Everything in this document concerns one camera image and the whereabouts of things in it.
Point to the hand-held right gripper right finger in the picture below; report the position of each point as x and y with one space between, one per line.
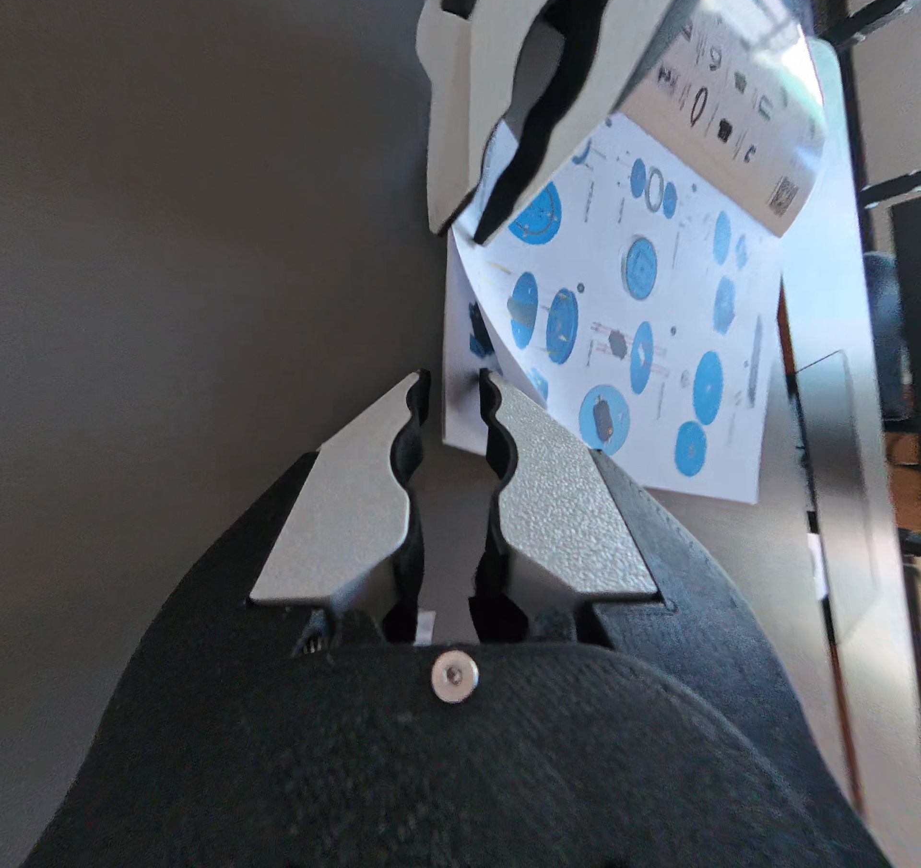
568 523

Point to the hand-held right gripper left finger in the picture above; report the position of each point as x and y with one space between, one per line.
338 523

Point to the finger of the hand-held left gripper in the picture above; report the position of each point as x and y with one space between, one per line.
626 26
489 69

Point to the printed assembly manual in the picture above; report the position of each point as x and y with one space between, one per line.
647 292

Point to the grey desk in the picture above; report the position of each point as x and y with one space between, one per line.
180 235

